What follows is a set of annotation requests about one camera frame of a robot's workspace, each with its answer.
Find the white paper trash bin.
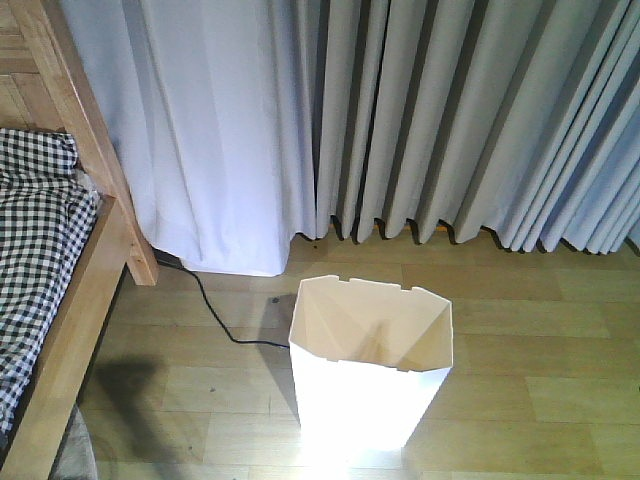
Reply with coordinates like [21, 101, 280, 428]
[289, 275, 454, 450]

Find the white sheer curtain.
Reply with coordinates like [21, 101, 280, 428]
[62, 1, 315, 276]

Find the grey pleated curtain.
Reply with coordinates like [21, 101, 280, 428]
[293, 1, 639, 254]

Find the black white checkered blanket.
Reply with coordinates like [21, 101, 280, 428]
[1, 128, 97, 442]

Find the grey floor rug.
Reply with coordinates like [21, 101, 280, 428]
[49, 405, 99, 480]

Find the black floor cable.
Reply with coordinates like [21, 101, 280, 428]
[154, 249, 291, 349]

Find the wooden bed frame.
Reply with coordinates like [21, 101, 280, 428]
[1, 1, 158, 479]

